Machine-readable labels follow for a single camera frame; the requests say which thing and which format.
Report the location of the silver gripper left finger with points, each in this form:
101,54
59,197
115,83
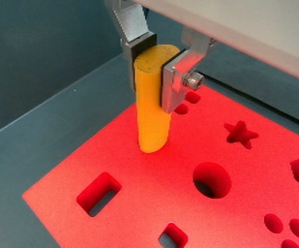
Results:
128,16

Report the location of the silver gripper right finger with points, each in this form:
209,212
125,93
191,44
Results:
179,76

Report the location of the yellow oval peg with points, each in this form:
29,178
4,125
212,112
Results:
152,119

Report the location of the red shape sorter block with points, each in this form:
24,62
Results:
217,187

